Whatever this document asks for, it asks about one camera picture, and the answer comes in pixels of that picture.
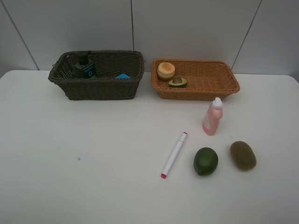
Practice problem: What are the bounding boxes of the halved avocado with pit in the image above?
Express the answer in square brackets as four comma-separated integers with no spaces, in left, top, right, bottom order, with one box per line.
[168,77,188,88]

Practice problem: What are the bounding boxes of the orange round bread bun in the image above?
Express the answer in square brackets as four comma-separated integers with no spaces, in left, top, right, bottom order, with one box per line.
[157,62,175,81]

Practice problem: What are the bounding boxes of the blue whiteboard eraser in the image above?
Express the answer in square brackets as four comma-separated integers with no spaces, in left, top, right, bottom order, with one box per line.
[116,73,131,79]

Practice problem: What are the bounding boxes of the white marker pink caps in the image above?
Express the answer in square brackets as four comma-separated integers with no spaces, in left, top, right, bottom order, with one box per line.
[161,132,187,179]

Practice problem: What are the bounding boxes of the pink lotion bottle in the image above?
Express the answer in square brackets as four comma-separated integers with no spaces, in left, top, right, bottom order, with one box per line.
[202,97,223,136]

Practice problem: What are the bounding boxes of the green lime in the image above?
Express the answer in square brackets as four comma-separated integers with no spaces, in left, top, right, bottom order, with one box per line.
[193,147,219,176]

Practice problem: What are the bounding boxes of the dark green pump bottle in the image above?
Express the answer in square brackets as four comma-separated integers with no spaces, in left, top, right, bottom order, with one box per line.
[74,51,97,79]

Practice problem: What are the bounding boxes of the brown kiwi fruit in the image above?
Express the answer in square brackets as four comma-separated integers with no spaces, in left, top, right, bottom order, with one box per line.
[230,141,257,171]

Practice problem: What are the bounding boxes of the orange wicker basket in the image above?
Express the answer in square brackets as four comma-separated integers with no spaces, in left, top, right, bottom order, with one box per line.
[151,59,240,101]

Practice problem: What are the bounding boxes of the dark brown wicker basket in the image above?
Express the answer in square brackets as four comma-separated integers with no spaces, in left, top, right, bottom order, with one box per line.
[48,50,144,100]

